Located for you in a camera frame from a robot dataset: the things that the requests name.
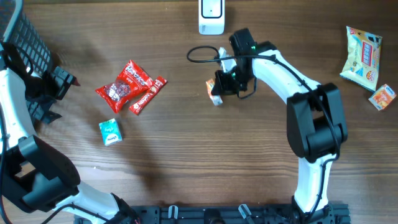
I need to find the orange tissue pack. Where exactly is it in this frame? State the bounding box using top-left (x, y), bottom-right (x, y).
top-left (368, 84), bottom-right (397, 111)
top-left (205, 78), bottom-right (224, 107)

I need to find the red candy bag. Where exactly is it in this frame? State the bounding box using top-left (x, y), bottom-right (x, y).
top-left (95, 60), bottom-right (154, 113)

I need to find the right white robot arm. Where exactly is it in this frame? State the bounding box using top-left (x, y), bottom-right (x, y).
top-left (211, 28), bottom-right (348, 223)

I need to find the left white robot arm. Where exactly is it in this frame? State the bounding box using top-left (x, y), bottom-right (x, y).
top-left (1, 42), bottom-right (140, 223)

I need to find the white barcode scanner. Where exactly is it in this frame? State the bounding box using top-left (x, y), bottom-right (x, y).
top-left (198, 0), bottom-right (225, 35)

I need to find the red coffee stick sachet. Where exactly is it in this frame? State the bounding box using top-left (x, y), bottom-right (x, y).
top-left (129, 76), bottom-right (167, 115)

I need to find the teal tissue pack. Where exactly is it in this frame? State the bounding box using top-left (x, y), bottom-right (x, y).
top-left (99, 118), bottom-right (123, 146)

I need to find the yellow snack bag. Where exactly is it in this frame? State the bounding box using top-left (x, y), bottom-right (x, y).
top-left (340, 26), bottom-right (382, 92)

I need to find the black wire mesh basket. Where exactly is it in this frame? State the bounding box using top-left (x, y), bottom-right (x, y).
top-left (1, 0), bottom-right (53, 74)

